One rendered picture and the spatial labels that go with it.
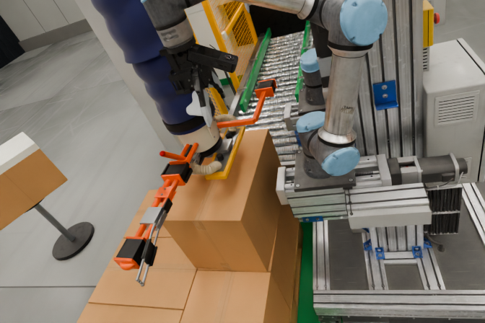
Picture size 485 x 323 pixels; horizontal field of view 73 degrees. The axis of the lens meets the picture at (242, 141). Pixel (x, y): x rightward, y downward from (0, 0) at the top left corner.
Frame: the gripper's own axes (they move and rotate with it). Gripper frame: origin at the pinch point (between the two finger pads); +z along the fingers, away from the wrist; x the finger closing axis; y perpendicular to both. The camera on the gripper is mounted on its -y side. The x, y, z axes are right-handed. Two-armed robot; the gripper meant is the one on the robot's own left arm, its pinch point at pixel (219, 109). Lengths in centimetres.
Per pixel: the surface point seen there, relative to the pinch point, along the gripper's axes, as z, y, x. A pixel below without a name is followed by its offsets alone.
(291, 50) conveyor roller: 97, 15, -252
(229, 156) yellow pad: 45, 21, -34
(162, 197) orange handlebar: 34, 38, -4
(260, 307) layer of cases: 98, 17, 7
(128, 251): 32, 39, 20
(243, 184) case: 58, 18, -29
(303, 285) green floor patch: 152, 11, -31
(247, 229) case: 65, 15, -10
